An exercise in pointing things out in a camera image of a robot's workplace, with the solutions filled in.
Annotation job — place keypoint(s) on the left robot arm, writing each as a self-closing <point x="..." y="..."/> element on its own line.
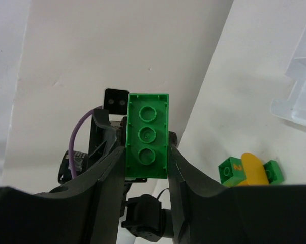
<point x="145" y="216"/>

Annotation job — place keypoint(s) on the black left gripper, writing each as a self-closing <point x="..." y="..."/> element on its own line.
<point x="143" y="132"/>

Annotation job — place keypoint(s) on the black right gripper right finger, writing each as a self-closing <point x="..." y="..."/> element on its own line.
<point x="205" y="211"/>

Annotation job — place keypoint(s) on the green lego plate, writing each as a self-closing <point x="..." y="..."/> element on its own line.
<point x="147" y="136"/>

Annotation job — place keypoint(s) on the white divided sorting tray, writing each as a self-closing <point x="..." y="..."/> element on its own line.
<point x="294" y="108"/>

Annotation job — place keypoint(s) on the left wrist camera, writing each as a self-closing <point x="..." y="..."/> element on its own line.
<point x="116" y="101"/>

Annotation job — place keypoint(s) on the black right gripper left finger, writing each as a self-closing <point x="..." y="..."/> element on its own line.
<point x="83" y="210"/>

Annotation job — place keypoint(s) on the green yellow lego stack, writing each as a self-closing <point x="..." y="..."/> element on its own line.
<point x="248" y="170"/>

